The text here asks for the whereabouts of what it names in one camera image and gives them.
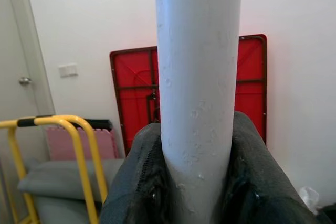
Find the white plastic bag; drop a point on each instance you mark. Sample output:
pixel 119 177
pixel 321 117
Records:
pixel 309 196

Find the black foam mat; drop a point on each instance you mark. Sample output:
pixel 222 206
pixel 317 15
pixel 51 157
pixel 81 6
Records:
pixel 102 123

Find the red folding table black frame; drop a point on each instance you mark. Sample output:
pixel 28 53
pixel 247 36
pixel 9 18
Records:
pixel 131 77

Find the yellow metal exercise frame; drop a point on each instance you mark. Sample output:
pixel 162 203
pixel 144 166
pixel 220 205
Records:
pixel 50 121

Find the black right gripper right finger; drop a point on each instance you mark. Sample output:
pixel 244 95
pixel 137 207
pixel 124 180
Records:
pixel 262 187

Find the white wall switch plate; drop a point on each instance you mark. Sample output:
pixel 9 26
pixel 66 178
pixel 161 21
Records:
pixel 68 70

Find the silver door knob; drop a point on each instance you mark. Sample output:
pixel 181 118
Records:
pixel 24 80

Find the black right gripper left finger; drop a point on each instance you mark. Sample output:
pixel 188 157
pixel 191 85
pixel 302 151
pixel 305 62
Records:
pixel 131 182

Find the beige door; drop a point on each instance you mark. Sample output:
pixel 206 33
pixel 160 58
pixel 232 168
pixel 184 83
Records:
pixel 13 37

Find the pink foam puzzle mat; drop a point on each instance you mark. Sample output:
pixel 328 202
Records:
pixel 60 142

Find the grey rolled exercise mat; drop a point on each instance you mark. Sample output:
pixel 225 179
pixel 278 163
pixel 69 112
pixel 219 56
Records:
pixel 52 182

